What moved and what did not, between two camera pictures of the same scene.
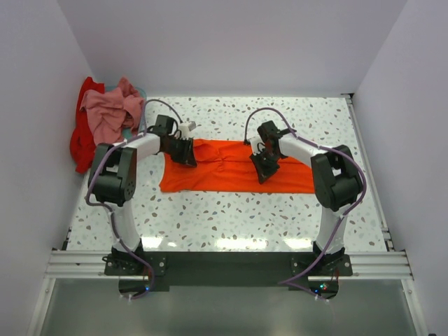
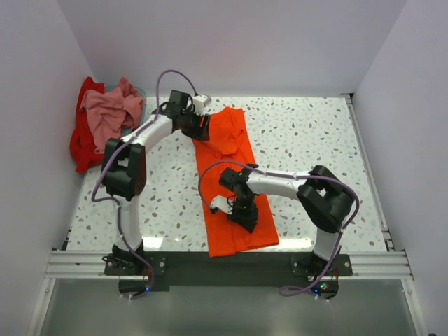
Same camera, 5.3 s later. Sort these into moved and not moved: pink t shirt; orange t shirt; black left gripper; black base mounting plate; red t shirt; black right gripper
Moved: orange t shirt; black left gripper; black right gripper
Not moved: pink t shirt; red t shirt; black base mounting plate
